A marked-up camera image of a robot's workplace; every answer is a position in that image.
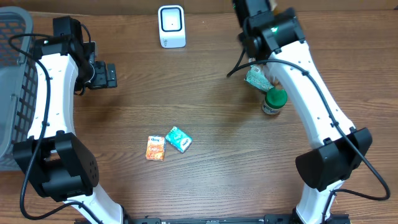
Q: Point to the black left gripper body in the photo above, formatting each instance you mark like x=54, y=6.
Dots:
x=99, y=78

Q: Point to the orange tissue pack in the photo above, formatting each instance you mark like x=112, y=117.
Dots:
x=156, y=146

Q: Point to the teal tissue pack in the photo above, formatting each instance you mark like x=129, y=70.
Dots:
x=179, y=139

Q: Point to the light green tissue pack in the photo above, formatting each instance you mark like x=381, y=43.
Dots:
x=256, y=78

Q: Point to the green lid jar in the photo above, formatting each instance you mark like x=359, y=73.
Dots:
x=274, y=100

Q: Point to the beige brown snack pouch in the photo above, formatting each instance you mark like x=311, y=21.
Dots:
x=273, y=6

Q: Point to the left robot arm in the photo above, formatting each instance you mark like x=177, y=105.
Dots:
x=54, y=161

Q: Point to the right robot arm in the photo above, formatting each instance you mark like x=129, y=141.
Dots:
x=277, y=41

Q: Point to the white barcode scanner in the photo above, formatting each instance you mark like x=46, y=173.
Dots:
x=172, y=26

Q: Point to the grey plastic shopping basket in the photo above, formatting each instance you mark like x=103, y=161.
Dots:
x=18, y=85

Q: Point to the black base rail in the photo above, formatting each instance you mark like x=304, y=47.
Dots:
x=267, y=219

